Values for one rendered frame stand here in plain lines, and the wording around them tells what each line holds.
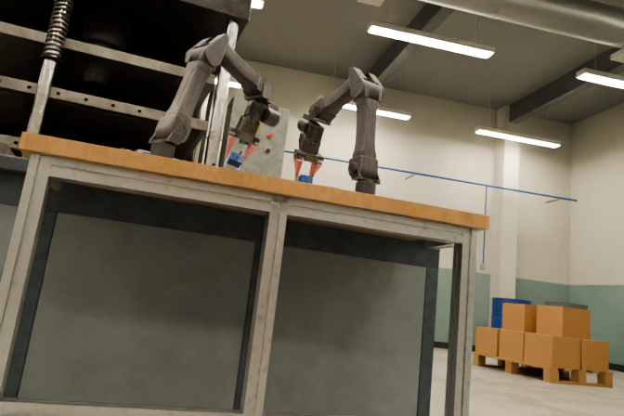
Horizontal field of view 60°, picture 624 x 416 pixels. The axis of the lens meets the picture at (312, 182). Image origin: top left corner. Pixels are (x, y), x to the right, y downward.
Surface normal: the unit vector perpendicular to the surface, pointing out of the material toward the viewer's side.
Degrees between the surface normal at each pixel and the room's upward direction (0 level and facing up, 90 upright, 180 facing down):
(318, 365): 90
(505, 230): 90
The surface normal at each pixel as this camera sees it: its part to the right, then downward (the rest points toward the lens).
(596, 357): 0.37, -0.16
